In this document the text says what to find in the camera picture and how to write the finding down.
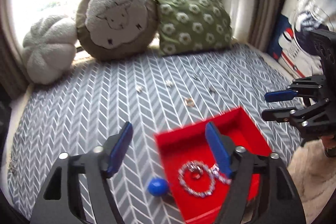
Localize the silver crystal bracelet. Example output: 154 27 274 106
178 160 233 198

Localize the red plastic tray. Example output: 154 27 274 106
154 107 272 223

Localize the silver flower brooch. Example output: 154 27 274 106
165 80 174 88

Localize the person's hand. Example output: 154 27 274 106
320 135 336 149

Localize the blue ball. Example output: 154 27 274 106
147 177 169 197

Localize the astronaut print pillow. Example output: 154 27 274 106
267 0 335 78

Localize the green daisy pillow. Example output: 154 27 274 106
156 0 232 56

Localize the grey chevron bed cover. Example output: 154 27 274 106
7 45 301 223

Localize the small silver stud earring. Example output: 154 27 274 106
135 85 143 93

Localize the white pumpkin cushion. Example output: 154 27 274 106
22 15 77 85

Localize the round sheep cushion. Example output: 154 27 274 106
75 0 158 61

